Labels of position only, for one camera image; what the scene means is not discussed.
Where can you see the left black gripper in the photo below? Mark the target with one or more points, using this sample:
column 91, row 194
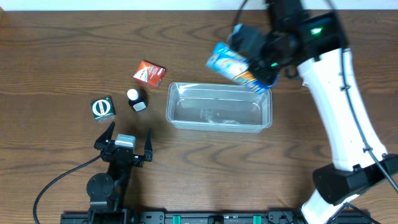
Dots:
column 104, row 142

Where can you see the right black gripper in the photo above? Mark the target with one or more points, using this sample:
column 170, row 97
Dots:
column 259, row 72

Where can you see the blue illustrated box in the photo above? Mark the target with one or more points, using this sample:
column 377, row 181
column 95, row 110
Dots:
column 235, row 67

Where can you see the red cardboard box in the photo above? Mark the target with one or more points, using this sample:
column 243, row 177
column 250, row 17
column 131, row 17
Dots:
column 149, row 74

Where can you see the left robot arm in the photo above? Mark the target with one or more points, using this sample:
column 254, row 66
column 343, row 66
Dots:
column 106, row 190

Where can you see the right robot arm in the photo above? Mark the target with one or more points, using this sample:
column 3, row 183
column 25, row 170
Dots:
column 319, row 50

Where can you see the clear plastic container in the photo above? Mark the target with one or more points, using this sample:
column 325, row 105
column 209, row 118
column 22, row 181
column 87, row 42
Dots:
column 217, row 107

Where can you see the green square box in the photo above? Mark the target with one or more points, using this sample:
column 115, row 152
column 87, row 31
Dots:
column 103, row 109

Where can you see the dark bottle white cap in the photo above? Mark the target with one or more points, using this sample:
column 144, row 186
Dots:
column 136, row 101

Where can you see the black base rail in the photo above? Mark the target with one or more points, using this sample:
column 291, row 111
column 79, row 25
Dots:
column 271, row 217

